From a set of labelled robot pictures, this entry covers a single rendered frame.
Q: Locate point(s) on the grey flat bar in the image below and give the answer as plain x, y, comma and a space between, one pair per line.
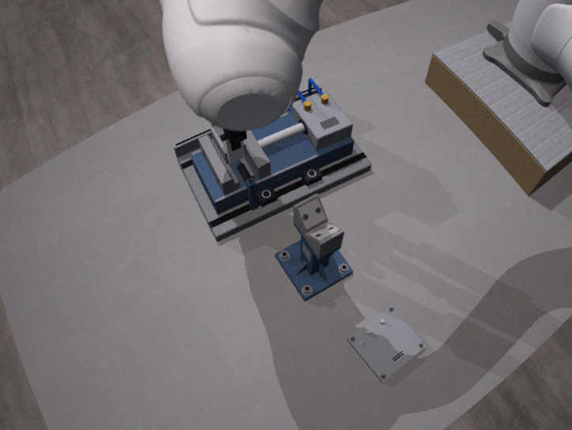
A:
247, 167
237, 186

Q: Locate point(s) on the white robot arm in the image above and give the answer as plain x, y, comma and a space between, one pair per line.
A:
237, 63

